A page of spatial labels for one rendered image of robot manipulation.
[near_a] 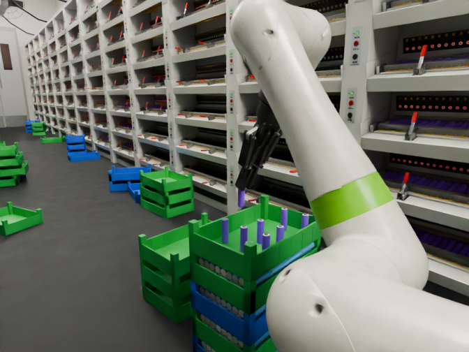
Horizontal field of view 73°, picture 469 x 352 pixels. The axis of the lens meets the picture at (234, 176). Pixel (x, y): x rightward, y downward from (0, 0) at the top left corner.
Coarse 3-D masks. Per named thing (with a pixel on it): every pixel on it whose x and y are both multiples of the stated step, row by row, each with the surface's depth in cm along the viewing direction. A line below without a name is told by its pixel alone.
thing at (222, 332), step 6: (204, 318) 81; (210, 324) 80; (216, 330) 78; (222, 330) 77; (228, 336) 76; (264, 336) 75; (234, 342) 74; (240, 342) 73; (258, 342) 73; (240, 348) 73
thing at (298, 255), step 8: (304, 248) 83; (296, 256) 80; (200, 264) 78; (208, 264) 76; (280, 264) 75; (288, 264) 79; (216, 272) 74; (224, 272) 72; (272, 272) 73; (232, 280) 71; (240, 280) 69; (256, 280) 69; (264, 280) 72
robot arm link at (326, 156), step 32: (256, 0) 51; (256, 32) 50; (288, 32) 50; (256, 64) 52; (288, 64) 49; (288, 96) 48; (320, 96) 48; (288, 128) 49; (320, 128) 46; (320, 160) 46; (352, 160) 45; (320, 192) 45
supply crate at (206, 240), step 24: (240, 216) 91; (264, 216) 97; (288, 216) 93; (312, 216) 87; (192, 240) 77; (216, 240) 84; (288, 240) 74; (312, 240) 83; (216, 264) 72; (240, 264) 67; (264, 264) 68
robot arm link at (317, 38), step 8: (304, 8) 59; (304, 16) 57; (312, 16) 58; (320, 16) 60; (304, 24) 56; (312, 24) 58; (320, 24) 59; (328, 24) 61; (304, 32) 56; (312, 32) 58; (320, 32) 59; (328, 32) 61; (304, 40) 57; (312, 40) 58; (320, 40) 60; (328, 40) 61; (304, 48) 58; (312, 48) 60; (320, 48) 61; (328, 48) 63; (312, 56) 61; (320, 56) 63; (312, 64) 63
